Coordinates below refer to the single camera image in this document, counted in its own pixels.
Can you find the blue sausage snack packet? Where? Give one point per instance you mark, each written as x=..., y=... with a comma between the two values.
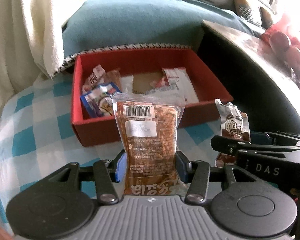
x=98, y=102

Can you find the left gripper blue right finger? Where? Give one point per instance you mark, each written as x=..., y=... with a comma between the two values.
x=197, y=174

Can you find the teal sofa cover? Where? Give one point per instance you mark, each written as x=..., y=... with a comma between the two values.
x=106, y=23

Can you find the red white stick packet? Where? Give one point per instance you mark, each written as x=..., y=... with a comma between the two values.
x=180, y=78

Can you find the brown spicy snack packet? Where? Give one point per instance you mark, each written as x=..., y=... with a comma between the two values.
x=114, y=77

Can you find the marble coffee table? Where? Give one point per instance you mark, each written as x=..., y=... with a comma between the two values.
x=251, y=53

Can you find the white fluffy blanket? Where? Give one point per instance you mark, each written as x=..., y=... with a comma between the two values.
x=31, y=41

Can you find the white green apron packet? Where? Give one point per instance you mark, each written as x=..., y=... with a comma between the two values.
x=164, y=92

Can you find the blue white checkered cloth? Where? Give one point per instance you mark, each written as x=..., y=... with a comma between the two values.
x=36, y=138

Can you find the dark brown small packet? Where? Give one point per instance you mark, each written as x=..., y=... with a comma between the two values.
x=234, y=123

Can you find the silver white snack packet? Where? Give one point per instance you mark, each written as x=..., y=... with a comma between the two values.
x=127, y=84

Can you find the brown noodle snack packet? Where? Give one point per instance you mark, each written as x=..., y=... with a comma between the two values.
x=148, y=129

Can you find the red plastic bag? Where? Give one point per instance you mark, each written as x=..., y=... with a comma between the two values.
x=284, y=42

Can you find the white duck gizzard packet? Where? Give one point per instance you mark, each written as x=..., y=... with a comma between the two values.
x=93, y=79

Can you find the orange patterned pillow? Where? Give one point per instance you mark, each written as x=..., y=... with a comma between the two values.
x=248, y=10

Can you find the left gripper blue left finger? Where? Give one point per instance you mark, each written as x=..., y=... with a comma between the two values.
x=106, y=173

